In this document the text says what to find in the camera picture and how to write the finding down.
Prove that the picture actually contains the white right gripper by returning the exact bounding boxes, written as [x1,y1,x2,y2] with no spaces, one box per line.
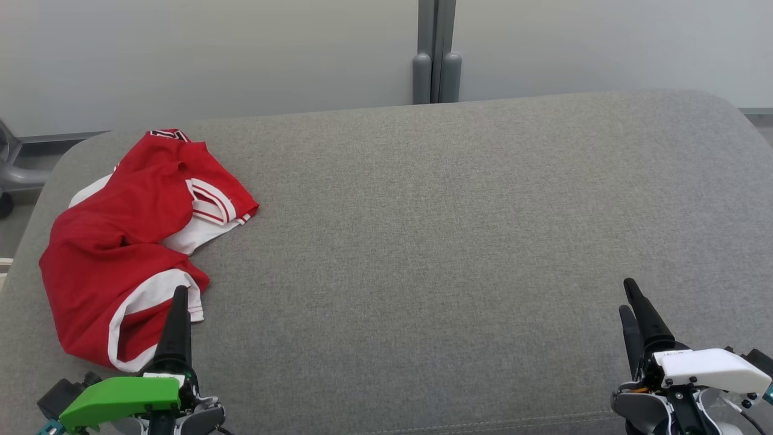
[611,278,772,435]

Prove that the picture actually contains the grey partition post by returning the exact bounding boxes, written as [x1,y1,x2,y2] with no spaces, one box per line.
[412,0,463,105]

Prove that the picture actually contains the grey metal stand leg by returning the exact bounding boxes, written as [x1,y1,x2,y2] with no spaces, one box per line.
[0,119,52,194]

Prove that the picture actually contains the grey fabric sofa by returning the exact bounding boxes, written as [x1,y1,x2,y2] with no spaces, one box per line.
[0,89,773,435]

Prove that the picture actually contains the red white basketball shorts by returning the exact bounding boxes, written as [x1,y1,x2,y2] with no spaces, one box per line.
[39,199,210,372]

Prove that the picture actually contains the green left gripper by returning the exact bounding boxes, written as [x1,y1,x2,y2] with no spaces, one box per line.
[59,285,226,435]

